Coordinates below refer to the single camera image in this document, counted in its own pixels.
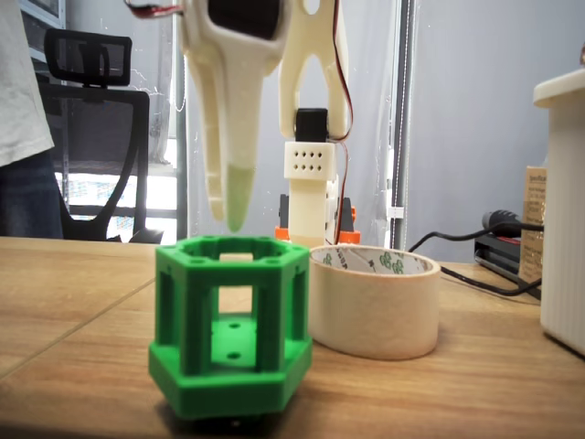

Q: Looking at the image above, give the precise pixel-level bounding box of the gripper servo cable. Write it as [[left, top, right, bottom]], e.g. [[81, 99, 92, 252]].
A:
[[122, 0, 185, 20]]

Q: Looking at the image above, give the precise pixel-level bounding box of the brown cardboard box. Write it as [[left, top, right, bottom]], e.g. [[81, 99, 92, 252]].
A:
[[517, 165, 550, 287]]

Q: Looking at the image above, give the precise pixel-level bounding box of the person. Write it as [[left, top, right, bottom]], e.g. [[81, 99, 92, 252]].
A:
[[0, 0, 65, 240]]

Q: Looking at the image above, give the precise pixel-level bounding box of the green hexagonal printed component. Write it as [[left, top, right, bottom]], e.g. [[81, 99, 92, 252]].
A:
[[147, 233, 314, 421]]

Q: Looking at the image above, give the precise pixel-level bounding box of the black power cable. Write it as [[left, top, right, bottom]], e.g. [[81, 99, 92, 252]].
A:
[[408, 209, 546, 297]]

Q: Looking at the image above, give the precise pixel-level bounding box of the black office chair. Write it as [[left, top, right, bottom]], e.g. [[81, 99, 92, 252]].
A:
[[29, 27, 166, 243]]

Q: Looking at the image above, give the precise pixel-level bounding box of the arm servo cable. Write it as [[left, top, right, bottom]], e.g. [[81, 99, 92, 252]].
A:
[[331, 0, 356, 244]]

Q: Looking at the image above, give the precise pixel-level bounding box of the beige masking tape roll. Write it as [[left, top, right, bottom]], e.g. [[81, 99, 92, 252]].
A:
[[307, 243, 442, 362]]

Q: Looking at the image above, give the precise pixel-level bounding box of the black power supply unit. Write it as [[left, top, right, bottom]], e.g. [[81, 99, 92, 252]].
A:
[[473, 231, 543, 301]]

